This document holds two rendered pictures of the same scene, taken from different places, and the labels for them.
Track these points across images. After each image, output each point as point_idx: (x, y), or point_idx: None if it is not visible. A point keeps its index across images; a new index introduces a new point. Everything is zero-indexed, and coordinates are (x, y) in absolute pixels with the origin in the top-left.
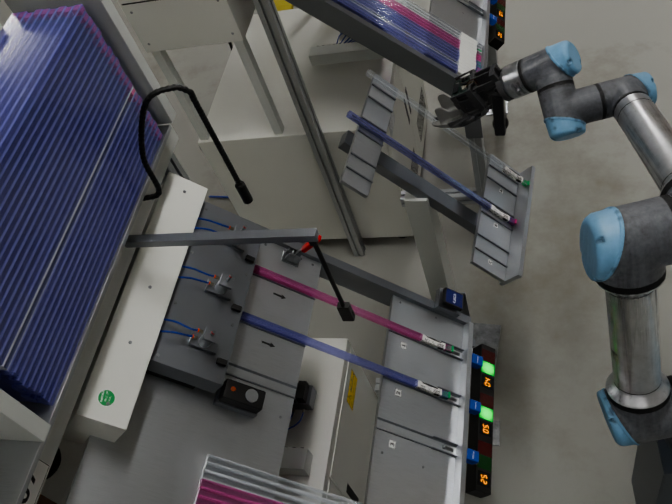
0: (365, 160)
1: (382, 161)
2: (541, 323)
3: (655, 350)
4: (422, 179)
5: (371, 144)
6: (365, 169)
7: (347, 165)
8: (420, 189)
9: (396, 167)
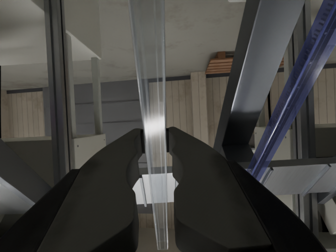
0: (316, 181)
1: (251, 113)
2: None
3: None
4: (264, 6)
5: (274, 179)
6: (331, 174)
7: (327, 191)
8: (301, 4)
9: (254, 85)
